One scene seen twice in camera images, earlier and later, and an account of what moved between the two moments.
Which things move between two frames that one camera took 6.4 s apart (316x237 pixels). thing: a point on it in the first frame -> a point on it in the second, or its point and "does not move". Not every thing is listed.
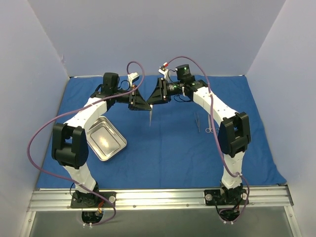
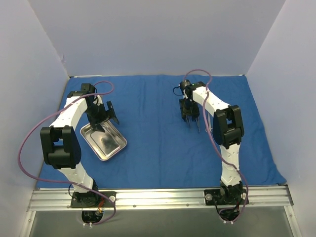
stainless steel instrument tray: [105, 140] does not move
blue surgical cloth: [172, 145] does not move
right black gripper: [163, 88] -> [190, 116]
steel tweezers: [151, 106] -> [188, 121]
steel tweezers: [198, 125] does not move
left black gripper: [133, 98] -> [105, 117]
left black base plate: [93, 200] does not move
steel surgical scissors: [209, 130] does not move
